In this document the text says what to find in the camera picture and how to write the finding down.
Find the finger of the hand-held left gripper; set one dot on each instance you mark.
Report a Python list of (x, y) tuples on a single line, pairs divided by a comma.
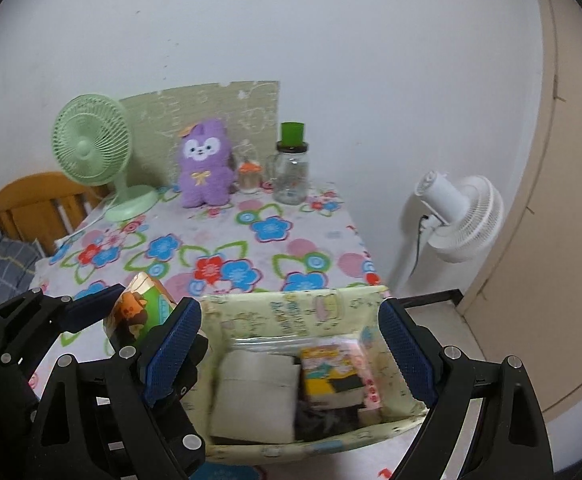
[(91, 307), (193, 355)]

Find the yellow cartoon print box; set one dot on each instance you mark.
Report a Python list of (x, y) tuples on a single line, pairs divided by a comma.
[(251, 310)]

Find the toothpick jar with orange lid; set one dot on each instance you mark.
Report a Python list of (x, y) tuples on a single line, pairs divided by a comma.
[(249, 180)]

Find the green desk fan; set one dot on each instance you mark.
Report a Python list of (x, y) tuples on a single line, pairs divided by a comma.
[(91, 150)]

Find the yellow cartoon packet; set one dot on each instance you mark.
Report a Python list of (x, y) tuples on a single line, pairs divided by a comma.
[(326, 365)]

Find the wooden chair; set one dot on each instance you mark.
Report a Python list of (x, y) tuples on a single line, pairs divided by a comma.
[(26, 195)]

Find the beige wooden door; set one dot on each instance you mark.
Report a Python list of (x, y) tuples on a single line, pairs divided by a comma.
[(571, 210)]

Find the green patterned board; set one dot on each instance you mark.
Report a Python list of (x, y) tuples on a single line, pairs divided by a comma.
[(161, 105)]

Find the white tissue packet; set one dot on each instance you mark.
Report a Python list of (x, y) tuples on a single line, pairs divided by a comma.
[(256, 395)]

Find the white standing fan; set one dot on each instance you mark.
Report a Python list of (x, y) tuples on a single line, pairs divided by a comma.
[(471, 220)]

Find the blue plaid blanket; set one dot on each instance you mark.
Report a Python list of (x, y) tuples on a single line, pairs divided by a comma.
[(1, 260)]

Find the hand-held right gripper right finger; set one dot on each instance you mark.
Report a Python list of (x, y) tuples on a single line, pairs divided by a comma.
[(406, 355)]

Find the black metal bar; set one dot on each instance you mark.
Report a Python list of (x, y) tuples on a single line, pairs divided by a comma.
[(436, 297)]

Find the dark cloth bundle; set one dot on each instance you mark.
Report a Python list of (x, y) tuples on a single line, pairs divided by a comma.
[(321, 420)]

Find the pink packet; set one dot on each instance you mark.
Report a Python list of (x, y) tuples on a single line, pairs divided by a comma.
[(371, 385)]

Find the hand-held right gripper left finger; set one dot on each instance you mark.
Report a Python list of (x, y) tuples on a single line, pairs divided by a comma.
[(171, 355)]

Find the purple plush toy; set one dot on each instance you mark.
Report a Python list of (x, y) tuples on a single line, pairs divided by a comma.
[(203, 185)]

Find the glass jar with green lid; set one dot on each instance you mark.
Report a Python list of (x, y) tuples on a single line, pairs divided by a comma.
[(291, 180)]

